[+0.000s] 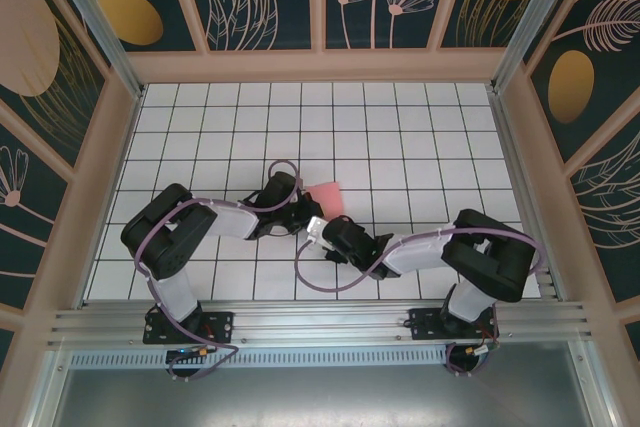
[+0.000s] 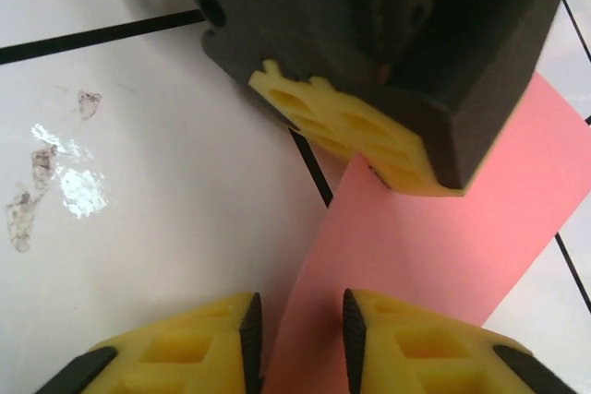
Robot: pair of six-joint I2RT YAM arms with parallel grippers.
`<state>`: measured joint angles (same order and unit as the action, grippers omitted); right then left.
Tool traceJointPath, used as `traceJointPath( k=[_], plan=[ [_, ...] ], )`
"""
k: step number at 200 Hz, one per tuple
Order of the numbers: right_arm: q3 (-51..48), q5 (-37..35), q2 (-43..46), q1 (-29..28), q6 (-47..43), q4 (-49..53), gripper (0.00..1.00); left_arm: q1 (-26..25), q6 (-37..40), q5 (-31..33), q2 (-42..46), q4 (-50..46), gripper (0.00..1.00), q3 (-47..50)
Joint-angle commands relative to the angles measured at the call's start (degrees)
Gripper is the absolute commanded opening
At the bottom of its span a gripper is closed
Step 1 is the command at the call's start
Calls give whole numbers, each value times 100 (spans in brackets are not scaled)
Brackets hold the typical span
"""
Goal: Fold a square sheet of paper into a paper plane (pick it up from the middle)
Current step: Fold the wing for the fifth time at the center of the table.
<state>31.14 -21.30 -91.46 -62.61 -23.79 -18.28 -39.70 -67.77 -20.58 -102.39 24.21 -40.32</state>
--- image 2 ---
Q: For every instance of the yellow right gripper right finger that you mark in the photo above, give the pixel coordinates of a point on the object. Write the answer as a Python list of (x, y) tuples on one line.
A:
[(438, 357)]

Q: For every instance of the pink paper sheet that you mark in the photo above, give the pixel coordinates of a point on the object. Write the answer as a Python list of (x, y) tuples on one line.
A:
[(415, 251)]

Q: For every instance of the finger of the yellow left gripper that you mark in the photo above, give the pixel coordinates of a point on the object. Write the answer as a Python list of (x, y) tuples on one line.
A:
[(300, 110), (383, 133)]

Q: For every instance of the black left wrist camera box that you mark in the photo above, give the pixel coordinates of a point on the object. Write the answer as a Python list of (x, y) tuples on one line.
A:
[(485, 89)]

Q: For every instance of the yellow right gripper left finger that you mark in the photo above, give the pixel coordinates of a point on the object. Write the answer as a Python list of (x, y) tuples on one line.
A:
[(184, 366)]

